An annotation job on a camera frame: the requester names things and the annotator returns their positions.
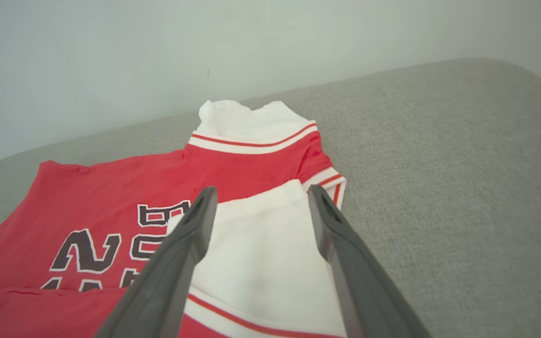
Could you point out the grey fabric sofa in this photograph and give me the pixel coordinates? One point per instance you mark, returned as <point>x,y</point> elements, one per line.
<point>439,188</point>

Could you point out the red jersey with black number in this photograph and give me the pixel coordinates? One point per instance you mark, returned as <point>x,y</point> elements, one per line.
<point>111,188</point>

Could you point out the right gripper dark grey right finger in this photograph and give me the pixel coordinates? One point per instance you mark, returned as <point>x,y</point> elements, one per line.
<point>364,291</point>

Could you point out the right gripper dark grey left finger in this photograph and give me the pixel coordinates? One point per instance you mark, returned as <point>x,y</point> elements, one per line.
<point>167,281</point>

